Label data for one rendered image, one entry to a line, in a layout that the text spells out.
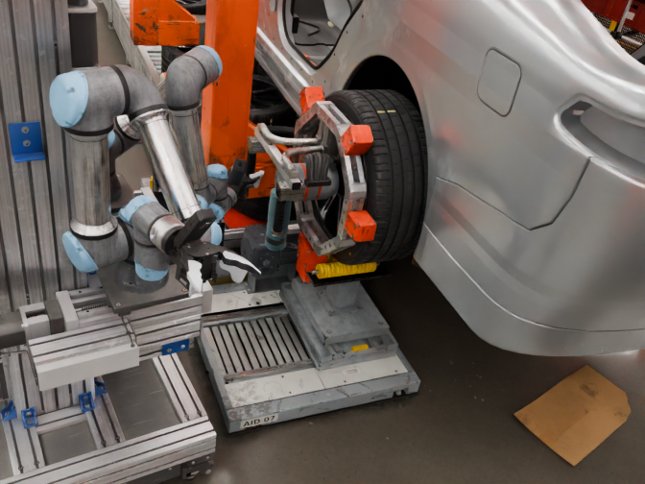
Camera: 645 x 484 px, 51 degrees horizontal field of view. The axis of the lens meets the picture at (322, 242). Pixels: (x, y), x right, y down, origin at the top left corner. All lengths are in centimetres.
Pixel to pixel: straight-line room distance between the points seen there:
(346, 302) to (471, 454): 79
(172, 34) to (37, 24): 296
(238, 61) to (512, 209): 128
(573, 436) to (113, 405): 184
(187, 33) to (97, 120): 310
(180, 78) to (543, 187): 106
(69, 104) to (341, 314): 165
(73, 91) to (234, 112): 126
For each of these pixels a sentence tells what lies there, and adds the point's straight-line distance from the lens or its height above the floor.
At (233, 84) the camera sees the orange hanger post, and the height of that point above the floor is 105.
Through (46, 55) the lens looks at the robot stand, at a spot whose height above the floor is 145.
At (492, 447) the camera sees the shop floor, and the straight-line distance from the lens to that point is 288.
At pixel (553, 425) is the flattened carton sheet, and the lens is 306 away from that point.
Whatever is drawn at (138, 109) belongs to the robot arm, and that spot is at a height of 138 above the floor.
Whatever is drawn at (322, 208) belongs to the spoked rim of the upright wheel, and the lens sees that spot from 275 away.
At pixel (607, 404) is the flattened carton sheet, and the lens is 329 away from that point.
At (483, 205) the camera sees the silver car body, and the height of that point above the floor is 113.
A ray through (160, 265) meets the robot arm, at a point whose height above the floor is 111.
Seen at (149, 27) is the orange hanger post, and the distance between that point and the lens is 463.
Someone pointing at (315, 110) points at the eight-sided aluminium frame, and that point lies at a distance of 249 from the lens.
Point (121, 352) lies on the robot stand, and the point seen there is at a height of 73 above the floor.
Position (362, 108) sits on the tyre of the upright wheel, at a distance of 237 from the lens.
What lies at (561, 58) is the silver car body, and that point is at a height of 161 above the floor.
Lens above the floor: 207
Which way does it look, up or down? 34 degrees down
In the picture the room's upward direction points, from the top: 10 degrees clockwise
